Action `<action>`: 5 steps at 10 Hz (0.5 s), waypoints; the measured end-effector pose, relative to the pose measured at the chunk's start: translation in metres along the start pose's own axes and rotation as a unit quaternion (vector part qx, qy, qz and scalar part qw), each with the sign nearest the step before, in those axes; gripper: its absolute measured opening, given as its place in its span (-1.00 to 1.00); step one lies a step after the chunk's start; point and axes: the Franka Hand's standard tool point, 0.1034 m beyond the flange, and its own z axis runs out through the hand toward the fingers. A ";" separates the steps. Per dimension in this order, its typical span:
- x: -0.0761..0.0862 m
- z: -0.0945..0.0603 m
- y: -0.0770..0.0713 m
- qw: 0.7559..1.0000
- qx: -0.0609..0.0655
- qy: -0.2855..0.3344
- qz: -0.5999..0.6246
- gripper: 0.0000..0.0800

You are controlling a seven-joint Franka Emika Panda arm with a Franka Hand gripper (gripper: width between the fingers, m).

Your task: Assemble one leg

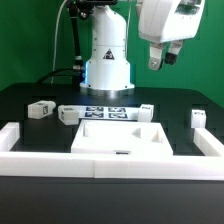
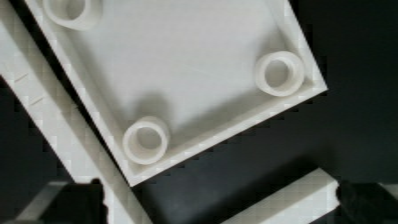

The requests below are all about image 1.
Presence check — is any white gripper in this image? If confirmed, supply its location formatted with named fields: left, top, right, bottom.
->
left=137, top=0, right=205, bottom=71

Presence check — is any white square tabletop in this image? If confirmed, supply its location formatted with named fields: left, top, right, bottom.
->
left=71, top=120, right=173, bottom=157

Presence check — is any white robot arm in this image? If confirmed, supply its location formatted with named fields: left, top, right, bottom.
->
left=68, top=0, right=205, bottom=98

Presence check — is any white strip with AprilTags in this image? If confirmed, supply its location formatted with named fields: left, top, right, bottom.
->
left=67, top=105, right=138, bottom=120

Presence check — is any white U-shaped obstacle fence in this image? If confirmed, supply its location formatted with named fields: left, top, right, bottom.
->
left=0, top=122, right=224, bottom=181

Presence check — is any black cable hose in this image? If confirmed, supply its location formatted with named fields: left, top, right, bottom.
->
left=35, top=0, right=87, bottom=85

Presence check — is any white cable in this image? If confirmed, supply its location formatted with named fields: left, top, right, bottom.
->
left=50, top=0, right=69, bottom=85

